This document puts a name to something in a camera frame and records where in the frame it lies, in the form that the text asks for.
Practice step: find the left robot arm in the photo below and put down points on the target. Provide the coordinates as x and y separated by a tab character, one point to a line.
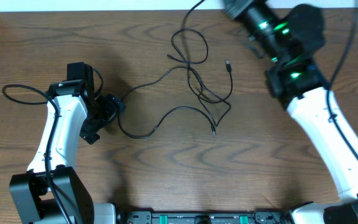
50	191

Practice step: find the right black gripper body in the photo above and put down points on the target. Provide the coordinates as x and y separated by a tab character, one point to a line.
248	12

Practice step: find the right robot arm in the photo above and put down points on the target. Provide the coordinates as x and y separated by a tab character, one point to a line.
297	83

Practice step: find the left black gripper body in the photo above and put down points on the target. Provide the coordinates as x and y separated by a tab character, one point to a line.
106	110

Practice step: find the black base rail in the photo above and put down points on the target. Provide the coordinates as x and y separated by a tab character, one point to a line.
148	216

